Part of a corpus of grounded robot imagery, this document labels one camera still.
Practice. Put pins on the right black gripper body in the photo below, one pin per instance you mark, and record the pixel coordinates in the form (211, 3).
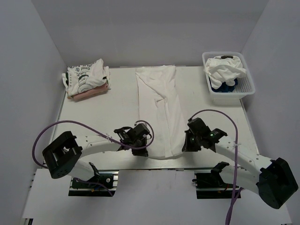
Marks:
(192, 143)

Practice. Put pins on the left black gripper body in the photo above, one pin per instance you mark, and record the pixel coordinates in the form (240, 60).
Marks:
(139, 152)

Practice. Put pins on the white logo t-shirt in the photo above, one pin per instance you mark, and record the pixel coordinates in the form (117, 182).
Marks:
(159, 104)

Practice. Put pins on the white t-shirt with tag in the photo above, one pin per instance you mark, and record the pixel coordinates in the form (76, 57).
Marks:
(224, 68)

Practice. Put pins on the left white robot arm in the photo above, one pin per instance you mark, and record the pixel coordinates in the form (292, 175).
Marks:
(63, 155)

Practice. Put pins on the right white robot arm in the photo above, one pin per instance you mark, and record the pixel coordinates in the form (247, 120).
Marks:
(271, 179)

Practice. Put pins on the blue t-shirt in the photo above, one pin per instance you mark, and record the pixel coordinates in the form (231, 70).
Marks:
(224, 88)

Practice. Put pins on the white plastic basket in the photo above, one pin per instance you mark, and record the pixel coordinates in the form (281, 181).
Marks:
(244, 88)

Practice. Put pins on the folded printed white t-shirt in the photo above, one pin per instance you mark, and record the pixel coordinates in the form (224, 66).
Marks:
(82, 78)

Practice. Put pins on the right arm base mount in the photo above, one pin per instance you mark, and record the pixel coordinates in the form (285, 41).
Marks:
(210, 185)

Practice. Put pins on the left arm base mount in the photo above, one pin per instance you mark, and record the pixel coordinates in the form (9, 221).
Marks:
(104, 186)

